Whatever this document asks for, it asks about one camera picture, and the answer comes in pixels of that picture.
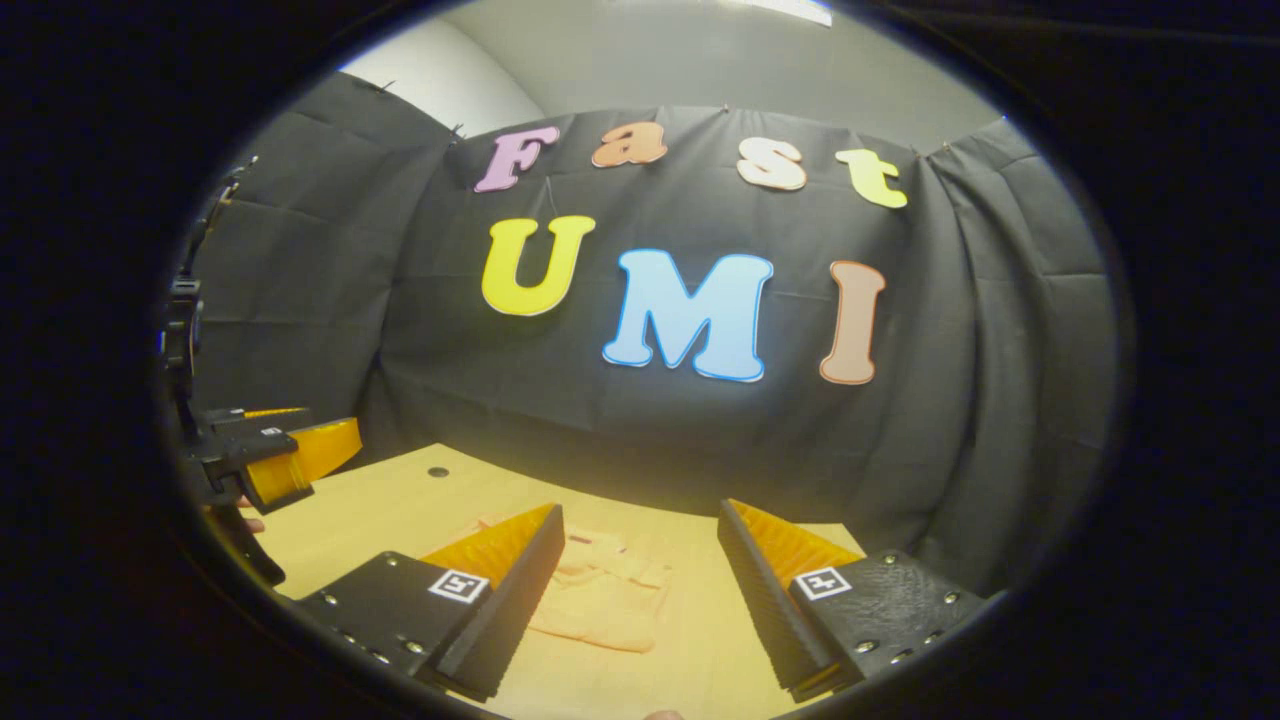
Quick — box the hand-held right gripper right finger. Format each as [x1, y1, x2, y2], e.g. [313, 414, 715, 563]
[717, 497, 1002, 703]

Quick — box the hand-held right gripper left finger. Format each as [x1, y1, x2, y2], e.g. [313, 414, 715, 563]
[294, 501, 567, 704]

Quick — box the orange collared T-shirt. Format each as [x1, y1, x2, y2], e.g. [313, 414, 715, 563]
[468, 515, 674, 654]

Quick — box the black backdrop cloth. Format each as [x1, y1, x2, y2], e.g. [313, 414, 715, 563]
[183, 70, 1118, 601]

